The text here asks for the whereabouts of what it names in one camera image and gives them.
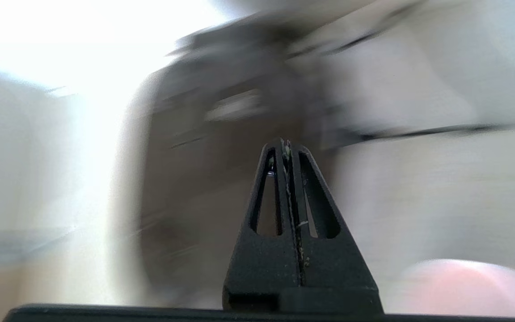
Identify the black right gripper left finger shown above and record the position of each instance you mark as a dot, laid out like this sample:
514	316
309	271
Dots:
262	277

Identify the black rice cooker base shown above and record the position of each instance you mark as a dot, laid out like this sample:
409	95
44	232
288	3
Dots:
204	179

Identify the pink bowl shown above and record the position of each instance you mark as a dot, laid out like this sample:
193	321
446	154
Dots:
472	286

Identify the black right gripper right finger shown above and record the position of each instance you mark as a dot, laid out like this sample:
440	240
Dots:
333	277

